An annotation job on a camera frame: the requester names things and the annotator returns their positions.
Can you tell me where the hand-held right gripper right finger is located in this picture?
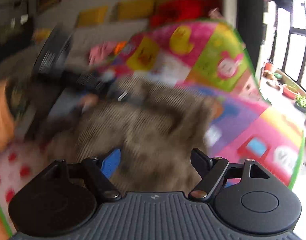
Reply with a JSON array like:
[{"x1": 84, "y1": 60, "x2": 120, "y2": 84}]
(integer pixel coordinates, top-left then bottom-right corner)
[{"x1": 189, "y1": 147, "x2": 272, "y2": 202}]

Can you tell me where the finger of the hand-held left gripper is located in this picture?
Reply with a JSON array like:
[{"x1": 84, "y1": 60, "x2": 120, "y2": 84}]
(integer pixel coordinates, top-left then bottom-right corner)
[{"x1": 101, "y1": 79, "x2": 146, "y2": 108}]

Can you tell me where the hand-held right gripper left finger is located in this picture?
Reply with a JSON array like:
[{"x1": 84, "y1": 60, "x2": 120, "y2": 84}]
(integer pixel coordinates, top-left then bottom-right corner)
[{"x1": 52, "y1": 148, "x2": 122, "y2": 202}]

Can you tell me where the brown corduroy garment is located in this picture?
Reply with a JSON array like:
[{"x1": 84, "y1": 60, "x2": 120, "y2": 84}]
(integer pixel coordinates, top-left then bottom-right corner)
[{"x1": 43, "y1": 79, "x2": 218, "y2": 195}]

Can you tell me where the grey sofa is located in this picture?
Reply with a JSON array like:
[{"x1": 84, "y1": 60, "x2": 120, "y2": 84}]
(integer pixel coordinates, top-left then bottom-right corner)
[{"x1": 0, "y1": 17, "x2": 153, "y2": 85}]

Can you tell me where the pink cloth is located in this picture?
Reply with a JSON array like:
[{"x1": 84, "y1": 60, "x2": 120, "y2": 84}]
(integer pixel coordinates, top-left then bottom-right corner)
[{"x1": 89, "y1": 41, "x2": 118, "y2": 64}]

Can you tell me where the orange toy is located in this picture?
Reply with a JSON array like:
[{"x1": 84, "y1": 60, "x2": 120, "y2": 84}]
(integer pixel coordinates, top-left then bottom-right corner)
[{"x1": 114, "y1": 41, "x2": 127, "y2": 54}]

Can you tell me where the yellow cushion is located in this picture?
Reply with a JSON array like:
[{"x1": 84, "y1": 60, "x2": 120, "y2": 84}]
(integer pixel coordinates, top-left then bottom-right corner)
[
  {"x1": 117, "y1": 0, "x2": 155, "y2": 20},
  {"x1": 76, "y1": 6, "x2": 108, "y2": 27}
]

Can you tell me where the red plush toy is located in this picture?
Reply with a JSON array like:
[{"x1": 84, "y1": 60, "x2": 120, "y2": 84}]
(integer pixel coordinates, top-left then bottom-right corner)
[{"x1": 149, "y1": 0, "x2": 222, "y2": 28}]

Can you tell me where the colourful cartoon play mat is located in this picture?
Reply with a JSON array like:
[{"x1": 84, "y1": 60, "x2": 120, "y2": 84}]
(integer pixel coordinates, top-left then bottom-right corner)
[{"x1": 0, "y1": 20, "x2": 306, "y2": 240}]

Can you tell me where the pink plant bowl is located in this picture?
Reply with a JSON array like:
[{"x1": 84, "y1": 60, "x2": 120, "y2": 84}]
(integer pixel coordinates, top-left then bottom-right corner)
[{"x1": 283, "y1": 84, "x2": 299, "y2": 98}]

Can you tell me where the green plant in black pot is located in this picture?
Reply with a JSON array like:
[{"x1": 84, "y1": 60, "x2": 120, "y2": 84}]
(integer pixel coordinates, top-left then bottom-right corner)
[{"x1": 294, "y1": 94, "x2": 306, "y2": 112}]

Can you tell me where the dark curtain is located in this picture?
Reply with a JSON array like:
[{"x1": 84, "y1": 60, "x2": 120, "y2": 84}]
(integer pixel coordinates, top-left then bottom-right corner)
[{"x1": 237, "y1": 0, "x2": 265, "y2": 73}]

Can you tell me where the black window frame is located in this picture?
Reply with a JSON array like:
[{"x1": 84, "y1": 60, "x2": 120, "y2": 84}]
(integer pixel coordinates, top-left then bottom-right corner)
[{"x1": 268, "y1": 0, "x2": 306, "y2": 100}]

